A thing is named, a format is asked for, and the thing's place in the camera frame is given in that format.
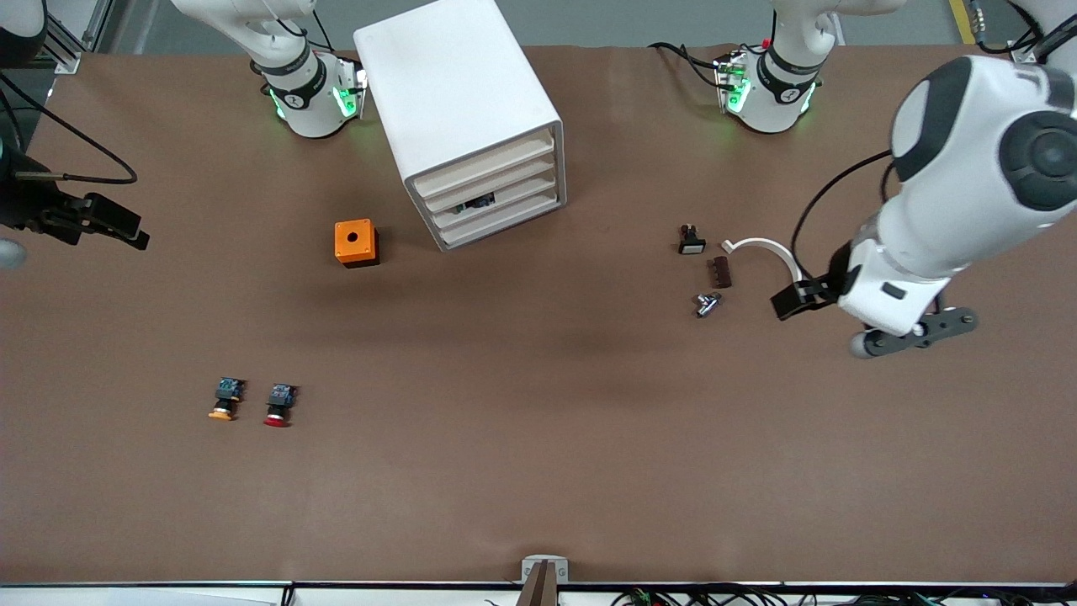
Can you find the green-lit base connector plate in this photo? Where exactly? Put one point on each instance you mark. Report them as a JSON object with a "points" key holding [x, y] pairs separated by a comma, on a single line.
{"points": [[730, 84], [349, 88]]}

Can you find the aluminium frame profile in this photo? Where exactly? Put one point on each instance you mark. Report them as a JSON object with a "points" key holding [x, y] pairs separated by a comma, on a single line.
{"points": [[67, 50], [1022, 55]]}

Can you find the orange button box with hole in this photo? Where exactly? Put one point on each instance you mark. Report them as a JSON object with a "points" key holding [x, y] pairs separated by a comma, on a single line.
{"points": [[353, 240]]}

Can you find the black switch with white face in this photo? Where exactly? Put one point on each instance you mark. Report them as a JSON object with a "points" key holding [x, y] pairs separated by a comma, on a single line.
{"points": [[692, 244]]}

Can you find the brown camera pole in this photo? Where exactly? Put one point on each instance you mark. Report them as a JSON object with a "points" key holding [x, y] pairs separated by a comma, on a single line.
{"points": [[538, 589]]}

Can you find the orange mushroom push button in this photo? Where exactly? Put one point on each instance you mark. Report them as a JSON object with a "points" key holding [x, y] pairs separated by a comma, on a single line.
{"points": [[225, 396]]}

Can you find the green-lit left base connector plate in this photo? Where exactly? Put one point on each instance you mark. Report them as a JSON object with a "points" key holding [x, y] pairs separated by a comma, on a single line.
{"points": [[730, 84]]}

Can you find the dark part inside drawer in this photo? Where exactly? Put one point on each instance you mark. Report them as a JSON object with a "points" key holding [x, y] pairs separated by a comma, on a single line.
{"points": [[478, 202]]}

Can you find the white plastic drawer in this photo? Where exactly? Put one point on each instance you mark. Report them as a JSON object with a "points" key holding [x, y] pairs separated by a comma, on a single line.
{"points": [[522, 210], [526, 185], [488, 171]]}

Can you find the white curved plastic bracket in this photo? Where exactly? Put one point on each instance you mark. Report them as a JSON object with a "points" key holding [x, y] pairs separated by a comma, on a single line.
{"points": [[761, 243]]}

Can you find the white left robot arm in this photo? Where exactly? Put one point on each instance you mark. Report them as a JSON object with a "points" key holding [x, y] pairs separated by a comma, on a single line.
{"points": [[968, 168]]}

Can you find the silver key switch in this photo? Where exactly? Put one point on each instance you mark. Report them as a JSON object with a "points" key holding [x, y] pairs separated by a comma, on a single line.
{"points": [[707, 305]]}

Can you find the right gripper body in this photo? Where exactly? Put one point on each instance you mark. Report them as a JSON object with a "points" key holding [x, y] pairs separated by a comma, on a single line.
{"points": [[25, 204]]}

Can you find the white drawer cabinet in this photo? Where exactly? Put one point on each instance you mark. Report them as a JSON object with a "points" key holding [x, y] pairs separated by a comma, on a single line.
{"points": [[446, 76]]}

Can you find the green-lit right base connector plate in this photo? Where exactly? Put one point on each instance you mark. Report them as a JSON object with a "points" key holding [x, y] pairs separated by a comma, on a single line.
{"points": [[349, 88]]}

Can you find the grey metal mount bracket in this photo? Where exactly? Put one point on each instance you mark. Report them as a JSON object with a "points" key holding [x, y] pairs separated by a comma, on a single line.
{"points": [[527, 571]]}

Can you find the brown terminal block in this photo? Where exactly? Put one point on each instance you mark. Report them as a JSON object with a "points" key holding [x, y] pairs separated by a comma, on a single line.
{"points": [[721, 273]]}

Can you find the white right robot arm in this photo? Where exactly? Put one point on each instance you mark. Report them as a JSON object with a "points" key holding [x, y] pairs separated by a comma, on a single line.
{"points": [[307, 101]]}

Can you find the red mushroom push button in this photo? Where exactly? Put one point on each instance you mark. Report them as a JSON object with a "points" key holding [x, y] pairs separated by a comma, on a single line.
{"points": [[278, 404]]}

